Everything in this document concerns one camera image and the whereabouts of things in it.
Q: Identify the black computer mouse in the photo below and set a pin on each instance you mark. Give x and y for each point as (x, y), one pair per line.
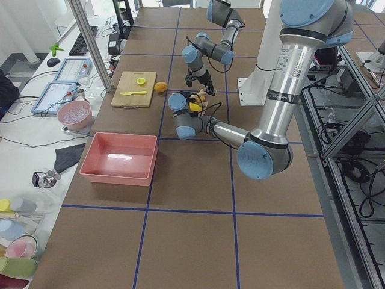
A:
(52, 62)

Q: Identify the upper blue teach pendant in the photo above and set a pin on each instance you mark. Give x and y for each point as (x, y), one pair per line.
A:
(71, 69)

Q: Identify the stack of coloured cups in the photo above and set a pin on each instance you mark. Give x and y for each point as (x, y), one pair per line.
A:
(13, 231)

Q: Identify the pink bowl with ice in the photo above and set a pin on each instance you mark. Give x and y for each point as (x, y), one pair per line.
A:
(75, 114)

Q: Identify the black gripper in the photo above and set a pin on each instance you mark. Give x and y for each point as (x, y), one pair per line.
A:
(190, 97)
(206, 80)

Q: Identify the blue teach pendant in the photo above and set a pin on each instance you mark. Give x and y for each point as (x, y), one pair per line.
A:
(54, 96)
(71, 69)

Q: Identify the lower blue teach pendant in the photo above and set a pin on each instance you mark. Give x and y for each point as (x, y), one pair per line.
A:
(54, 96)

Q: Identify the pink plastic bin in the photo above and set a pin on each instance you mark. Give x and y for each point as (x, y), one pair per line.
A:
(124, 159)

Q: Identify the beige plastic dustpan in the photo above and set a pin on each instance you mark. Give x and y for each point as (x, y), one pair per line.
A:
(204, 105)

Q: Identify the aluminium frame post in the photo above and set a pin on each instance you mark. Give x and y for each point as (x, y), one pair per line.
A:
(85, 30)

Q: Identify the orange toy ginger piece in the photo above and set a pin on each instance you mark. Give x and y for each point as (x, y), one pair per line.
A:
(200, 96)

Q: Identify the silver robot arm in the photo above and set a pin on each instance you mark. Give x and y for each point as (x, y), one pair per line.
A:
(307, 27)
(222, 14)

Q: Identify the black keyboard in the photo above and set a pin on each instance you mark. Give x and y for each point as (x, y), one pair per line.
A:
(79, 47)

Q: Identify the wooden cutting board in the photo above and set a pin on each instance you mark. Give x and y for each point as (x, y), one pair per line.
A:
(127, 83)

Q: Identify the yellow plastic knife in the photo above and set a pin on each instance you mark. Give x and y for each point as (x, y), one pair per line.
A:
(143, 92)

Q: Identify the yellow lemon slice toy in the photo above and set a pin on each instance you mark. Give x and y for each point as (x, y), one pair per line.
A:
(141, 81)

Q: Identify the brown toy potato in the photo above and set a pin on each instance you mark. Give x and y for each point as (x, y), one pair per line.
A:
(160, 87)

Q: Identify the grey cloth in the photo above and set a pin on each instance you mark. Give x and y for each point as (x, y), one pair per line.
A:
(67, 157)

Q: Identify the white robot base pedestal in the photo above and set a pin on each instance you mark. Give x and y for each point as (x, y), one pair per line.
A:
(253, 90)

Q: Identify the yellow toy corn cob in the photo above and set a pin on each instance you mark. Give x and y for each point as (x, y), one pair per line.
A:
(195, 107)

